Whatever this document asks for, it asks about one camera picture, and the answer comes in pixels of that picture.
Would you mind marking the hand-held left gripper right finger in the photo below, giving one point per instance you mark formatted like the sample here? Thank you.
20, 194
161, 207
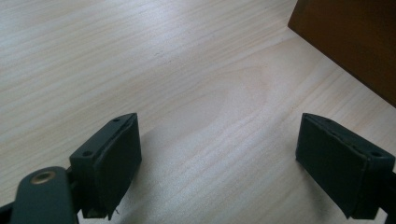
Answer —
339, 165

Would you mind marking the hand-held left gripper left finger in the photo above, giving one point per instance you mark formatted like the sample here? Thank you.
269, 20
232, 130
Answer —
107, 161

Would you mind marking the brown wooden panel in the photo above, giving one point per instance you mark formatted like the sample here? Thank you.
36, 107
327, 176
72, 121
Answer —
355, 40

